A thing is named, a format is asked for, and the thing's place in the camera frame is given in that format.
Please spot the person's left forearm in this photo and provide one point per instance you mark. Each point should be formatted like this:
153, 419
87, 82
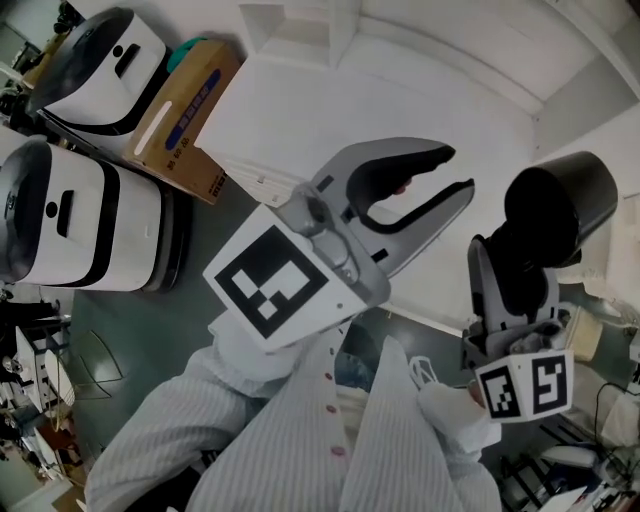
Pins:
165, 425

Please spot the teal green cloth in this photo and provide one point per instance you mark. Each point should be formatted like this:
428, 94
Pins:
182, 52

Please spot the brown cardboard box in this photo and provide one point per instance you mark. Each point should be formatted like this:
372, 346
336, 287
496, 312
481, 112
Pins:
190, 110

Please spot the white cabinet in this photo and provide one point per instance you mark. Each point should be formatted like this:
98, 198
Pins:
310, 115

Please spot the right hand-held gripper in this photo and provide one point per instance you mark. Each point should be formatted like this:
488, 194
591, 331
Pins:
520, 385

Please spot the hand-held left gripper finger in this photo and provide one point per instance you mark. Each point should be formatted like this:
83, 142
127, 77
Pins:
430, 225
380, 150

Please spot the striped white shirt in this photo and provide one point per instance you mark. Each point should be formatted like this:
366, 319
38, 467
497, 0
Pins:
290, 440

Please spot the white drawer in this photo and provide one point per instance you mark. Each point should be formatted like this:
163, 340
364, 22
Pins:
450, 60

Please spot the person's right forearm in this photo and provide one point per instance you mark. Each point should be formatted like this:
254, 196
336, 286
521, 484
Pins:
440, 440

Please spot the beige pad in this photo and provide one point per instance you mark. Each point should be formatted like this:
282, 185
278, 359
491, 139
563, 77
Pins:
586, 334

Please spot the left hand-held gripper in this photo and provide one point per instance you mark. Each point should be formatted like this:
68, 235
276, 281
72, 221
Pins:
272, 285

